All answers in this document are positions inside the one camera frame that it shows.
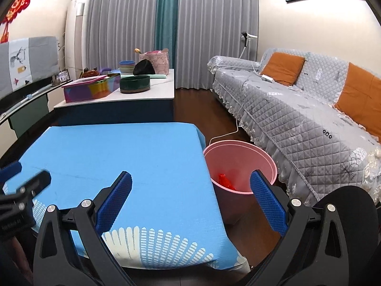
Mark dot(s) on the red trash in bin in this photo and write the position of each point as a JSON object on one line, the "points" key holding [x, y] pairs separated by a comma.
{"points": [[224, 182]]}

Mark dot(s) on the red wall decoration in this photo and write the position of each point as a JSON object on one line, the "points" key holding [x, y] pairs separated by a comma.
{"points": [[16, 8]]}

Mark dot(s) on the white coffee table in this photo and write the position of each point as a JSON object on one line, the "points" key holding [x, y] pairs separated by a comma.
{"points": [[152, 106]]}

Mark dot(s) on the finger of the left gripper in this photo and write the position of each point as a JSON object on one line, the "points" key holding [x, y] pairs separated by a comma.
{"points": [[10, 171], [22, 199]]}

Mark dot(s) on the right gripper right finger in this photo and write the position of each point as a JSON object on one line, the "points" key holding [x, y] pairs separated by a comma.
{"points": [[312, 249]]}

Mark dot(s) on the tv cabinet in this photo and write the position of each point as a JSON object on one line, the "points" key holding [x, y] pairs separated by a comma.
{"points": [[34, 107]]}

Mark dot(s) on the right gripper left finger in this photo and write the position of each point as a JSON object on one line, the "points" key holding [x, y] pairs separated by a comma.
{"points": [[56, 261]]}

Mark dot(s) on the blue table cloth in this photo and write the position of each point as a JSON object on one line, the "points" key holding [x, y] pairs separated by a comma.
{"points": [[162, 211]]}

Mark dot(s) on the pink plastic trash bin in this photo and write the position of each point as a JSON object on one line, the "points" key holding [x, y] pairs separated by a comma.
{"points": [[237, 160]]}

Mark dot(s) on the orange cushion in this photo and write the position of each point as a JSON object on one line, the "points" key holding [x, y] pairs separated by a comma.
{"points": [[284, 68], [360, 99]]}

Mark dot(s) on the orange cushion near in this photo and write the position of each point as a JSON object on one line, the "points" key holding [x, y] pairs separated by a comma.
{"points": [[360, 99]]}

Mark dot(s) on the grey quilted sofa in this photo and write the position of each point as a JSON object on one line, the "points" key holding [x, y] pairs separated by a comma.
{"points": [[317, 148]]}

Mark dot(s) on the covered television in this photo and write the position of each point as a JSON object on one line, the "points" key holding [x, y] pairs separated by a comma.
{"points": [[28, 60]]}

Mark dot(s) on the pink lace basket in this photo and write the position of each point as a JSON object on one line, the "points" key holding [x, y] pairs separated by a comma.
{"points": [[159, 59]]}

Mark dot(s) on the teal curtain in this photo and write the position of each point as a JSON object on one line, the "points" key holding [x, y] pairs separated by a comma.
{"points": [[166, 28]]}

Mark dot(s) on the dark green round pot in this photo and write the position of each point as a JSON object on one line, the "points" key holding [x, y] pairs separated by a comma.
{"points": [[134, 84]]}

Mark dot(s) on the black hat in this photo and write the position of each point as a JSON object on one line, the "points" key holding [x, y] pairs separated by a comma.
{"points": [[143, 67]]}

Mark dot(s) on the white power strip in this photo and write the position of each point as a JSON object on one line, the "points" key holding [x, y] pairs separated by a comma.
{"points": [[267, 78]]}

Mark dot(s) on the orange cushion far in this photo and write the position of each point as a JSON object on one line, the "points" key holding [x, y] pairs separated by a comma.
{"points": [[284, 68]]}

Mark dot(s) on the white standing air conditioner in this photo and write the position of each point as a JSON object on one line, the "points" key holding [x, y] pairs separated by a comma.
{"points": [[75, 37]]}

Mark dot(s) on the stack of coloured bowls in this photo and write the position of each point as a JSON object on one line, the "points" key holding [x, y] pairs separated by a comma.
{"points": [[127, 66]]}

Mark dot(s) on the white floor lamp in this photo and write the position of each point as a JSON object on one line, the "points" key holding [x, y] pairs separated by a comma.
{"points": [[247, 39]]}

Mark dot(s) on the grey curtain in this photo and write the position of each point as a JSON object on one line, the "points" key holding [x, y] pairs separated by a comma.
{"points": [[206, 28]]}

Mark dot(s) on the colourful storage box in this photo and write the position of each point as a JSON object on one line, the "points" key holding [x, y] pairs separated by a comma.
{"points": [[90, 88]]}

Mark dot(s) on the brown teapot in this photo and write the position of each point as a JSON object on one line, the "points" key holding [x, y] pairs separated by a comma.
{"points": [[89, 73]]}

